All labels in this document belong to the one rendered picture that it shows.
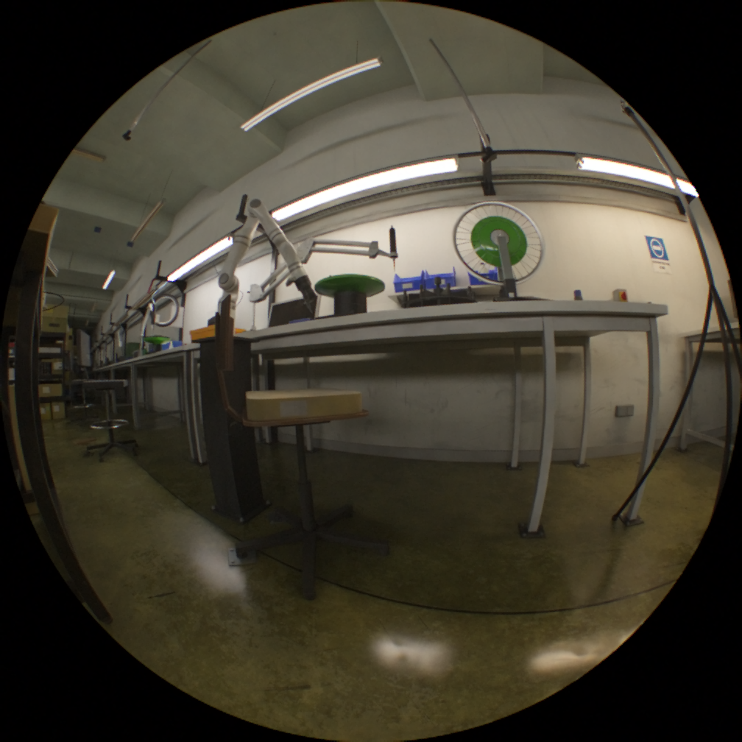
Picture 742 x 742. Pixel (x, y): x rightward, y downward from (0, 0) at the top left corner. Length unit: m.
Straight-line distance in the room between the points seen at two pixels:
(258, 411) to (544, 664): 0.99
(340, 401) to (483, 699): 0.88
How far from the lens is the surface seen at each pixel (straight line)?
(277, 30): 3.76
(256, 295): 1.52
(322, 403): 0.73
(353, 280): 1.04
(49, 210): 0.61
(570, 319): 1.06
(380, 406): 2.04
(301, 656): 0.79
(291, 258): 1.29
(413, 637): 0.80
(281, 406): 0.70
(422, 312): 0.96
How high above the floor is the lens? 0.69
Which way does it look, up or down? level
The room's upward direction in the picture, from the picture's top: 1 degrees counter-clockwise
